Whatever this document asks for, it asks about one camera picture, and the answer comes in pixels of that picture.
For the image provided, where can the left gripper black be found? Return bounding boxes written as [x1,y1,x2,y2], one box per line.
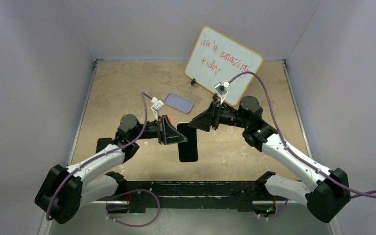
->
[131,115,187,145]

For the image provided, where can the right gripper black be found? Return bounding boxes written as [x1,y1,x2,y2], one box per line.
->
[189,99,249,133]

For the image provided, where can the black phone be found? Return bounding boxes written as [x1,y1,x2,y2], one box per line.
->
[96,138,113,153]
[177,123,198,163]

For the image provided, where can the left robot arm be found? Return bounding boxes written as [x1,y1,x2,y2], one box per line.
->
[35,114,188,224]

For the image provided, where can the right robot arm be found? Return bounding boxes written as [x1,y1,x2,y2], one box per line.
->
[188,96,351,223]

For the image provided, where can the purple phone case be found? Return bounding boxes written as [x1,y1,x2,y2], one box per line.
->
[164,93,194,114]

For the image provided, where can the whiteboard with red writing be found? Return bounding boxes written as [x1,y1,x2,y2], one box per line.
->
[185,26,263,93]

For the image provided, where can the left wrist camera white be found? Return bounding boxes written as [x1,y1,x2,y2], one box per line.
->
[151,97,165,120]

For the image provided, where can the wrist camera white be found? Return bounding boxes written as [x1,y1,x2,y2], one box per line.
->
[214,81,230,105]
[151,97,165,120]

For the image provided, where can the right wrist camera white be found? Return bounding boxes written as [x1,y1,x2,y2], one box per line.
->
[214,81,230,105]

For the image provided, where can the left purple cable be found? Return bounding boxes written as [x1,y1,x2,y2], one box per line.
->
[45,92,160,227]

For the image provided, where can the purple cable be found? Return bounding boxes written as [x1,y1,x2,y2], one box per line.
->
[227,71,376,221]
[45,92,160,227]

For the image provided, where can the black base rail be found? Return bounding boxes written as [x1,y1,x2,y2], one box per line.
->
[103,181,284,213]

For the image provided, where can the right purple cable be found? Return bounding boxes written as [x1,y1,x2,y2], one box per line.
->
[227,71,376,221]

